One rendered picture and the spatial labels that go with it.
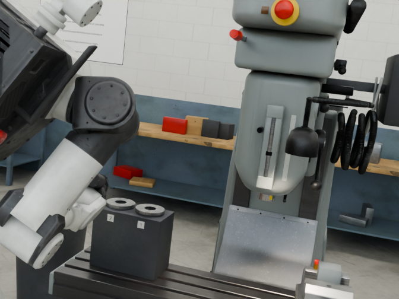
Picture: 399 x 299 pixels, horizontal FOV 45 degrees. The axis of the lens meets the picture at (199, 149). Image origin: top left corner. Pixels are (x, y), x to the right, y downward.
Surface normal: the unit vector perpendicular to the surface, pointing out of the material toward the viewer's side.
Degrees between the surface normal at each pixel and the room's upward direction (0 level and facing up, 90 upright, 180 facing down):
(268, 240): 63
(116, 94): 68
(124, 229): 90
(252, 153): 90
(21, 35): 85
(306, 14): 90
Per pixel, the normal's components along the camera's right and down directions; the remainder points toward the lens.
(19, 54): -0.04, 0.07
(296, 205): -0.25, 0.14
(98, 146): 0.45, 0.11
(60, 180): 0.21, -0.09
